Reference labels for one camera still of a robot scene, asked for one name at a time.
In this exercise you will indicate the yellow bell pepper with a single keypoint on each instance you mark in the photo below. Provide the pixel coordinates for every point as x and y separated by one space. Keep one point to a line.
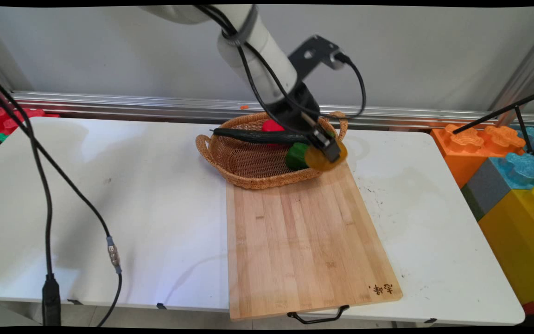
318 162

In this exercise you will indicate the red tomato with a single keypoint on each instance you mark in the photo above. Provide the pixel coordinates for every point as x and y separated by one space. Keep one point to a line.
272 125

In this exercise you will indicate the black tripod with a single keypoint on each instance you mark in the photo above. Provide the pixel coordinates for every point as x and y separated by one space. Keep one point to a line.
503 111

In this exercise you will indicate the aluminium rail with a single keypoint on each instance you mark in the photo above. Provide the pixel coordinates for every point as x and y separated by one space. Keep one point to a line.
132 104

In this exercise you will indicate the dark green cucumber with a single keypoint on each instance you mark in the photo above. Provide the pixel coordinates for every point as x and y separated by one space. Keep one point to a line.
257 136

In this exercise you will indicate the yellow giant building block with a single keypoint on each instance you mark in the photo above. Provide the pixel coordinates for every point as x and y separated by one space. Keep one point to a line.
517 246

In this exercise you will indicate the aluminium frame post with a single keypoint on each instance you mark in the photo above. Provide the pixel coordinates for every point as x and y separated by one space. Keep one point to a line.
524 76

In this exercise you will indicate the gray giant building block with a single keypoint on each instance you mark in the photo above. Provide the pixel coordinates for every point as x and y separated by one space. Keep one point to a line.
485 190

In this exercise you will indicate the blue giant building block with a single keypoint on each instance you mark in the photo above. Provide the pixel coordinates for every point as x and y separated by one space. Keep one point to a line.
524 169

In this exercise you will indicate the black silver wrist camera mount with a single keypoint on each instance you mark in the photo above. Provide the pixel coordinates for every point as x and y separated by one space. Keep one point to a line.
315 53

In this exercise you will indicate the woven wicker basket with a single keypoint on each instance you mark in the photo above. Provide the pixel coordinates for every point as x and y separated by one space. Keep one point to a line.
253 164

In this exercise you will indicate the bamboo cutting board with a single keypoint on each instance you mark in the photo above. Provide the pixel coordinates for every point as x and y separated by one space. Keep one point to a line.
304 246

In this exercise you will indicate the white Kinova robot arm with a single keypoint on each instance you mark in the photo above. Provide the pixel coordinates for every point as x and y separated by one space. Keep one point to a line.
257 51

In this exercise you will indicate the red giant building block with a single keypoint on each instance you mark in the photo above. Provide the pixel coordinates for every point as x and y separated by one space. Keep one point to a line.
3 121

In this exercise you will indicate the orange giant building block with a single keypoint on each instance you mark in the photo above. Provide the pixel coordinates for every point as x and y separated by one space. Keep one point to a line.
464 155

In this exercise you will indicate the green bell pepper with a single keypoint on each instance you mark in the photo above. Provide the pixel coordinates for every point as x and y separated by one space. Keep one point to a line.
296 157

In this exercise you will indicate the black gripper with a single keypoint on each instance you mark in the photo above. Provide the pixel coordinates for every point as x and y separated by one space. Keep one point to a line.
295 109

